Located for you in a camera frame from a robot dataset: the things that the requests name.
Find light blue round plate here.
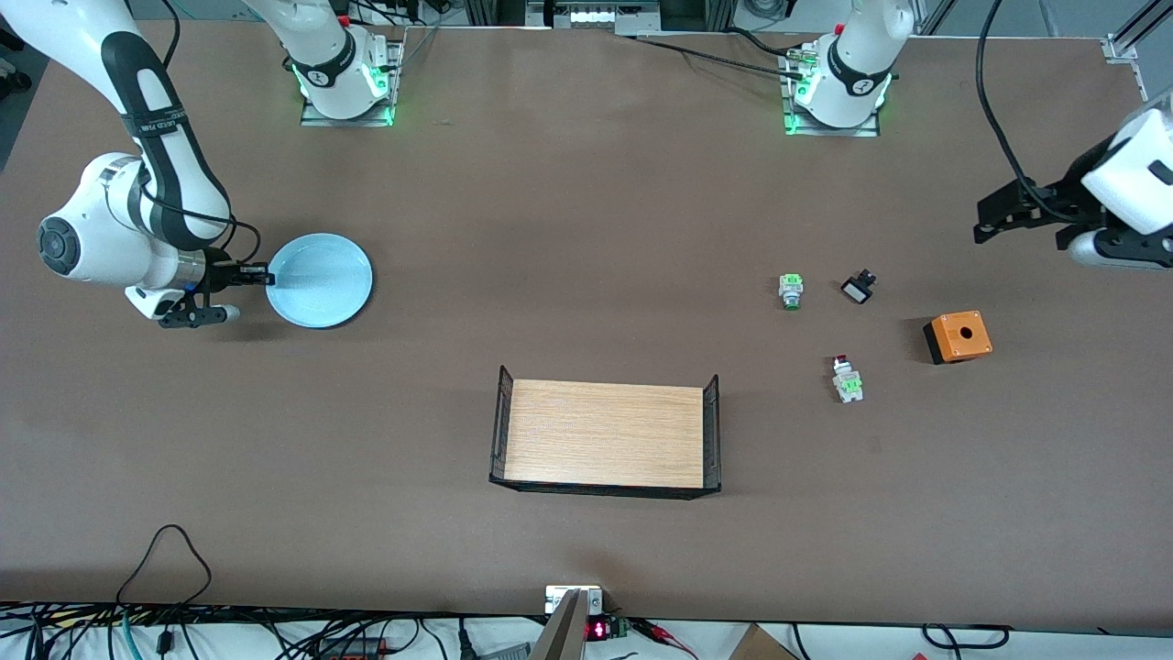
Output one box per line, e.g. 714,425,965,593
266,233,374,329

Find red push button switch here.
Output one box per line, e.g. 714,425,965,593
831,355,865,404

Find aluminium corner profile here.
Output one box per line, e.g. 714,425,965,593
1102,0,1173,65

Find brown cardboard piece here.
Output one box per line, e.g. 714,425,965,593
729,623,798,660

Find red and black clip leads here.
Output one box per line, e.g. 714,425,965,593
632,619,699,657

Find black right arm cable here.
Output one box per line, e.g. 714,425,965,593
137,0,264,276

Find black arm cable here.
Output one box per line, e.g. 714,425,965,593
137,0,264,276
975,0,1082,221

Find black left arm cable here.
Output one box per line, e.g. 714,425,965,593
975,0,1082,221

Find orange button enclosure box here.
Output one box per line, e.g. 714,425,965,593
922,311,993,366

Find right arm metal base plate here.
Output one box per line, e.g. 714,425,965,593
301,37,404,127

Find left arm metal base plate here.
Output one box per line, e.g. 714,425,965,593
784,44,882,138

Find thin black looped cable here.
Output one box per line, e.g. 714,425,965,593
115,524,214,611

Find black cable across table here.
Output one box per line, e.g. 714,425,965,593
632,32,809,79

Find tangled black cable bundle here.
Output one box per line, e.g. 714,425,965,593
0,600,459,660

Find wooden tray with wire sides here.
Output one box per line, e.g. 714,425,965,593
488,365,722,501

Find black coiled cable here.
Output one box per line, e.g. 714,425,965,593
921,623,1011,650

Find metal frame with white connectors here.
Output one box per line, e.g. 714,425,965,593
524,0,661,36

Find silver metal bracket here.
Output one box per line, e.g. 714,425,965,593
545,585,604,615

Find aluminium profile post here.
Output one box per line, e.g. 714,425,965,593
530,589,592,660

